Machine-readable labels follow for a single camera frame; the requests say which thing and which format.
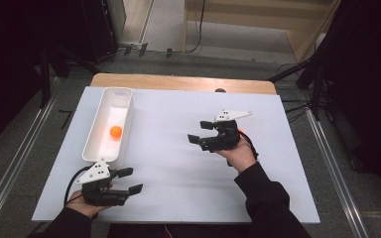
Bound black floor cables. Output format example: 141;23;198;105
281;98;313;124

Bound black metal stand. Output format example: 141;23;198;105
39;44;53;109
312;60;324;122

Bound person's left hand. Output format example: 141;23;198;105
64;189;113;219

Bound light wooden shelf unit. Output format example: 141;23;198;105
183;0;342;64

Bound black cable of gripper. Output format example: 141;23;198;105
63;166;94;208
241;132;260;161

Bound white board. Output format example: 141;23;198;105
32;86;321;224

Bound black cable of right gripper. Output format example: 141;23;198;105
241;132;260;161

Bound dark cabinet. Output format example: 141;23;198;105
78;0;127;64

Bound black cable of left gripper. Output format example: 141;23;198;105
63;166;94;208

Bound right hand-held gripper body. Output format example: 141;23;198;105
198;109;253;153

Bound black hanging cable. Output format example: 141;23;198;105
184;0;207;55

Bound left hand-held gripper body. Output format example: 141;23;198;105
74;158;131;207

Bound person's right hand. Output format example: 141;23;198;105
216;130;257;175

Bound white plastic container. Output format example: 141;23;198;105
81;86;136;169

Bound metal floor rail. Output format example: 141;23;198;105
0;95;60;234
306;108;369;238

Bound wooden table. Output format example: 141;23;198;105
89;72;278;96

